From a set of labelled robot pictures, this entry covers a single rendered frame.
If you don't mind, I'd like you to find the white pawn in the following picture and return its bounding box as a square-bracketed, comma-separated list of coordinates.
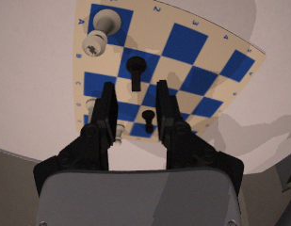
[115, 124, 125, 146]

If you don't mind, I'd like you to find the blue and cream chessboard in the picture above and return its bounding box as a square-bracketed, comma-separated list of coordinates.
[73, 0, 267, 143]

